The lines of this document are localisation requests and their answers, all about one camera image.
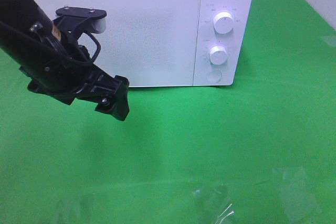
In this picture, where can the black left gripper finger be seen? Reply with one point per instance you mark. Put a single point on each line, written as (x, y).
(110, 94)

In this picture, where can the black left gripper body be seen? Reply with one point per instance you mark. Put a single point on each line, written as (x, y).
(64, 69)

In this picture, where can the white round door button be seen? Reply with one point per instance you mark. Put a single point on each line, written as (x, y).
(214, 76)

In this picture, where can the white round knob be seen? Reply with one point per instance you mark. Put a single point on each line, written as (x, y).
(218, 55)
(223, 22)

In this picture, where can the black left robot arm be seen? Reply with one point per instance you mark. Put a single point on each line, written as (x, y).
(23, 24)

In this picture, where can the green table cloth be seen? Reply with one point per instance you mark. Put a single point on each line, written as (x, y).
(259, 151)

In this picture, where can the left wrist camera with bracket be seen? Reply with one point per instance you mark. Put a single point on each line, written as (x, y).
(76, 21)

